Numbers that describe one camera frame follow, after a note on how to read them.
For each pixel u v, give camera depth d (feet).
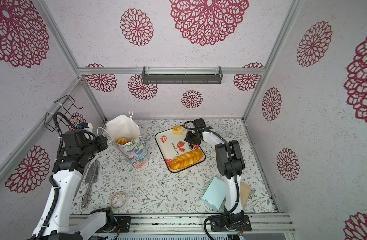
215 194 2.60
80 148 1.74
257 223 2.48
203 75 3.03
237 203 2.01
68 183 1.45
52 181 1.45
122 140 3.00
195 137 2.87
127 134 3.21
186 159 3.09
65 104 2.68
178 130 3.58
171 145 3.44
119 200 2.67
